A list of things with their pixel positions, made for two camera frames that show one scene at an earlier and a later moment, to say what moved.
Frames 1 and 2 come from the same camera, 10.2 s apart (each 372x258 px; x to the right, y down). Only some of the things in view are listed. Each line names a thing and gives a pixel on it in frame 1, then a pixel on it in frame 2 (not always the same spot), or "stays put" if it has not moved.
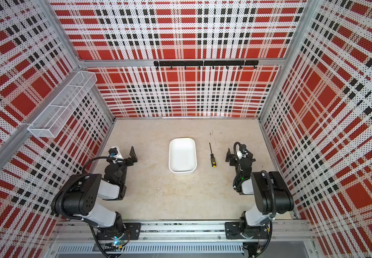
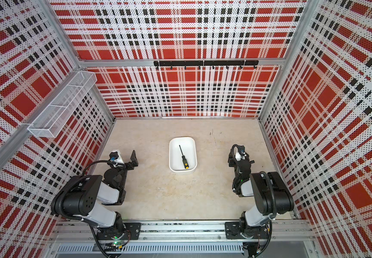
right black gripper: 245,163 stays put
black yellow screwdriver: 212,158 -> 185,162
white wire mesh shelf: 48,123 stays put
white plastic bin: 183,156 stays put
